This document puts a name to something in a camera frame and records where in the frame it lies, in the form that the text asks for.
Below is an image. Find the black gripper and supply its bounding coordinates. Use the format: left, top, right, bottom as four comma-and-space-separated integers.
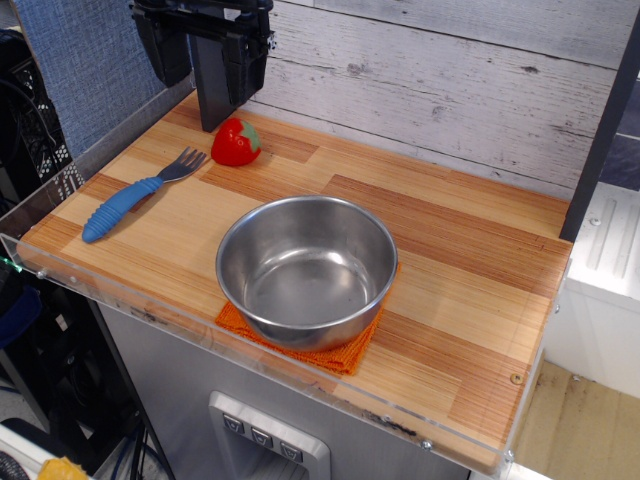
131, 1, 274, 105

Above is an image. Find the stainless steel pot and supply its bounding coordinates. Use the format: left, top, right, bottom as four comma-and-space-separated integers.
216, 195, 399, 352

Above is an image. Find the orange folded cloth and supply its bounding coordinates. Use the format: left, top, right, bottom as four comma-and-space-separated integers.
215, 287, 394, 375

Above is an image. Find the red toy strawberry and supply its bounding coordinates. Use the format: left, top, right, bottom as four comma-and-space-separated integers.
211, 118, 261, 166

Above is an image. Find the silver control panel with buttons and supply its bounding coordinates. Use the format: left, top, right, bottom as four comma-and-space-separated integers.
208, 391, 331, 479

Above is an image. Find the dark grey left post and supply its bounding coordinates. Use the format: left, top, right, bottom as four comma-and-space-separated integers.
189, 35, 236, 132

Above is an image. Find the dark grey post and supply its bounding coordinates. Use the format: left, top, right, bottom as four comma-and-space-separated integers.
189, 35, 236, 132
559, 13, 639, 242

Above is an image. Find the blue handled metal fork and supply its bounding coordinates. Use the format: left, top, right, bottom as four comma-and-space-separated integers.
81, 147, 207, 243

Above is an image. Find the dark grey right post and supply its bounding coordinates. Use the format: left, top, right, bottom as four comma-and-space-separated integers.
559, 13, 639, 242

